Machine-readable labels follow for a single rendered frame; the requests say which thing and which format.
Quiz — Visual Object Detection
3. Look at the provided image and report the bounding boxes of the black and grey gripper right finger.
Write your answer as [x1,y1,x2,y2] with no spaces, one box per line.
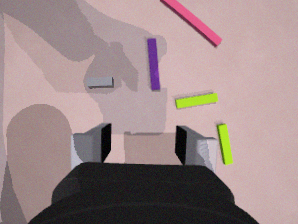
[175,125,218,174]

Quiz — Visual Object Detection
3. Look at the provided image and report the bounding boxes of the purple rod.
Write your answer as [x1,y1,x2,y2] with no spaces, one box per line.
[147,38,160,90]

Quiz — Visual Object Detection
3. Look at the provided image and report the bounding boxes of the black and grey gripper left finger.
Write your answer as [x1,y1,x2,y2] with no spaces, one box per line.
[71,123,111,170]

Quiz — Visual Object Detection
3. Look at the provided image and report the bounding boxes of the grey rectangular bar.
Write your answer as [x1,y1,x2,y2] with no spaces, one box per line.
[87,77,113,87]

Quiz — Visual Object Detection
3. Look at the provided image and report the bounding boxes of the pink rod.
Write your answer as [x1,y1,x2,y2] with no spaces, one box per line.
[160,0,222,47]

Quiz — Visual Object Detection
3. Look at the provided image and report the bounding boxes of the lime green rod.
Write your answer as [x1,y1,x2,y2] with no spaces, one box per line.
[175,93,218,108]
[216,123,233,165]

